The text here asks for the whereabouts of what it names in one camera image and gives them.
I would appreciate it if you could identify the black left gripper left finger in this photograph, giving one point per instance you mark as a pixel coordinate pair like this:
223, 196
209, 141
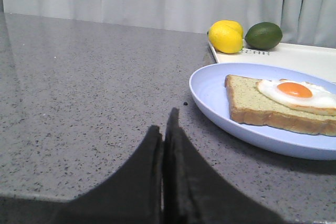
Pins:
131, 195

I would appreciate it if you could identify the fried egg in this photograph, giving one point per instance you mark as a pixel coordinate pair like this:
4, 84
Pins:
302, 96

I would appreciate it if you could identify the rear yellow lemon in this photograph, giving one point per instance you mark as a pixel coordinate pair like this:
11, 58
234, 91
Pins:
236, 26

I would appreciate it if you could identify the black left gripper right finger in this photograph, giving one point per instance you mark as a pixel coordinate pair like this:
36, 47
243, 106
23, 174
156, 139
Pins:
195, 193

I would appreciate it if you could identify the white rectangular tray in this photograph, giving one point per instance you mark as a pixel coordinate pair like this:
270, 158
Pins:
316, 61

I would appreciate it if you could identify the light blue round plate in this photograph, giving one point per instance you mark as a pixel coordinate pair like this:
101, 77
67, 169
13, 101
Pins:
208, 91

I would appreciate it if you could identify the bottom toast bread slice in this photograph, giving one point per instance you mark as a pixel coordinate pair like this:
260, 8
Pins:
248, 106

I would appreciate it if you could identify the green lime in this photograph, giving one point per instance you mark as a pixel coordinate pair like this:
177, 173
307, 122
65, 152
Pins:
264, 36

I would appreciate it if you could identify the yellow lemon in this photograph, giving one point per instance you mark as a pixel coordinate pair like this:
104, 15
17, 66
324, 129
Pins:
224, 38
236, 26

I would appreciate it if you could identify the front yellow lemon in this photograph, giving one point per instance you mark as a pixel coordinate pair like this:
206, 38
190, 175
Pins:
224, 38

